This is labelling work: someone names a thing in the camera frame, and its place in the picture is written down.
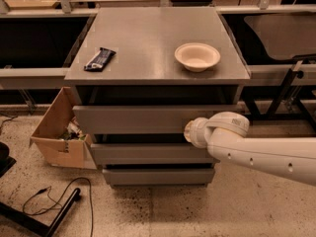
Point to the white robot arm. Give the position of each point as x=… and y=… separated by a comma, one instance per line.
x=224, y=135

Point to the trash in cardboard box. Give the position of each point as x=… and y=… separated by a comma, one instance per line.
x=73, y=131

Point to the black metal stand base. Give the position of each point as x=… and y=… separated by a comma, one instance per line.
x=35, y=226

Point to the grey top drawer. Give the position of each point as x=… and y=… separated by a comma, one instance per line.
x=141, y=119

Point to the white paper bowl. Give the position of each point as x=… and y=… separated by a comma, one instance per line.
x=197, y=57

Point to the brown cardboard box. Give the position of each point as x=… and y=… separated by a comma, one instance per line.
x=58, y=152

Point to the dark blue snack bar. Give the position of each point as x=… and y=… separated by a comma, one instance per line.
x=100, y=60

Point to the grey drawer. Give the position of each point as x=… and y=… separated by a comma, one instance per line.
x=141, y=119
x=159, y=153
x=157, y=177

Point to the grey bottom drawer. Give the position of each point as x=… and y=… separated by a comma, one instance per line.
x=157, y=177

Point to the black metal table frame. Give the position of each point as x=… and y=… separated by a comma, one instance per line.
x=285, y=91

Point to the grey middle drawer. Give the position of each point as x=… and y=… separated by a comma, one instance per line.
x=159, y=153

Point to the grey drawer cabinet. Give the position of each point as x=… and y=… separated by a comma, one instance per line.
x=145, y=72

